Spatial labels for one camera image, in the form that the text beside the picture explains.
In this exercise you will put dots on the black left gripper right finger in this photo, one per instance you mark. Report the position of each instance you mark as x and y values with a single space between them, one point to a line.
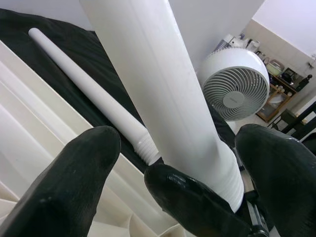
286 185

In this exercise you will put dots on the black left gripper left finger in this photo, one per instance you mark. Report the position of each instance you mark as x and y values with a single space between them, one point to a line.
61 192

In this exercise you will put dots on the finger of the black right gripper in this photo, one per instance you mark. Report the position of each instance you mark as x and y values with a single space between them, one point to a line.
192 209

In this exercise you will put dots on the white plastic table top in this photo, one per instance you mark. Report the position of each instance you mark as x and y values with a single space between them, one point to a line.
29 111

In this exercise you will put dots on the white plastic table leg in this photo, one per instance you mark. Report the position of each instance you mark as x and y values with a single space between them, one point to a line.
74 74
153 74

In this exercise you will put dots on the wooden shelf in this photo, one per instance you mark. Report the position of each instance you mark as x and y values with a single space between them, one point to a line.
284 95

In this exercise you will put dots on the white round fan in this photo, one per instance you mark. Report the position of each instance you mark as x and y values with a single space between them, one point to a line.
234 86

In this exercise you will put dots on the pale green pot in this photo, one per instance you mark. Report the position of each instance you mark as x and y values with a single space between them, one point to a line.
274 69

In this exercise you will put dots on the white kettle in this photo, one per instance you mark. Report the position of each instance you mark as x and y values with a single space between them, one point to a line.
251 44

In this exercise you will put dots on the black tablecloth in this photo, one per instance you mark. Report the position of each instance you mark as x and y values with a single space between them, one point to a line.
81 47

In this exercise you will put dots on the white appliance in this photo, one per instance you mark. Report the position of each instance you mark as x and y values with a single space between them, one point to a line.
229 40

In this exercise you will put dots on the black furniture frame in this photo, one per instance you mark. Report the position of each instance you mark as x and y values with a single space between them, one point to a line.
303 116

